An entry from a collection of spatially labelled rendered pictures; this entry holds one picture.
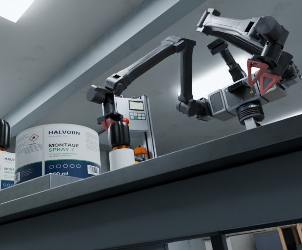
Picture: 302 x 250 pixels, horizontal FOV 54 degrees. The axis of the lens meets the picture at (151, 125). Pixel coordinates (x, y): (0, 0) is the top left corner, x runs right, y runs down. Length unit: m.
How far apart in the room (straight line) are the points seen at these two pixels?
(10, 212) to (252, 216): 0.33
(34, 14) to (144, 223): 3.16
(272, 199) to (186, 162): 0.09
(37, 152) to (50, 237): 0.26
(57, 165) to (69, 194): 0.28
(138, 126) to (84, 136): 0.82
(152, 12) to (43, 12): 1.10
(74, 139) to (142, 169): 0.39
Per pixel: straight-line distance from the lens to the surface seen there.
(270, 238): 8.07
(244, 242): 8.17
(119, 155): 1.03
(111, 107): 1.28
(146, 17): 3.13
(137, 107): 1.55
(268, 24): 1.00
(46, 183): 0.54
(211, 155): 0.30
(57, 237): 0.46
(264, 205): 0.32
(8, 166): 1.00
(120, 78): 1.29
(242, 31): 1.14
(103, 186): 0.36
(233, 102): 1.70
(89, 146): 0.71
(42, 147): 0.69
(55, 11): 3.37
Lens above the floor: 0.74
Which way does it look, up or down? 22 degrees up
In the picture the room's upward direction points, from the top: 8 degrees counter-clockwise
